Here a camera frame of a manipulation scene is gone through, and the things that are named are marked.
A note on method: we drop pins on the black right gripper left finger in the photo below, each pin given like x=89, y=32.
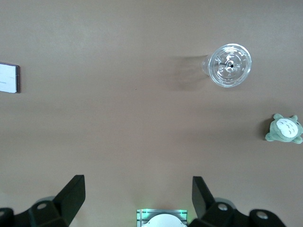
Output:
x=59, y=212

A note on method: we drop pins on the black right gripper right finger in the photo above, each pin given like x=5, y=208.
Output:
x=213, y=215

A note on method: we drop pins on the purple square block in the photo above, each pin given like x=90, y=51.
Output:
x=8, y=78

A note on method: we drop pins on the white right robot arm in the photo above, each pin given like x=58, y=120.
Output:
x=163, y=221

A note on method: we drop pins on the grey green plush toy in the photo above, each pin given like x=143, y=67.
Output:
x=285, y=128

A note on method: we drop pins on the clear plastic cup with lid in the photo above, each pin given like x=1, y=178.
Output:
x=229, y=65

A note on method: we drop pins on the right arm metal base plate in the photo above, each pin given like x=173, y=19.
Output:
x=142, y=216

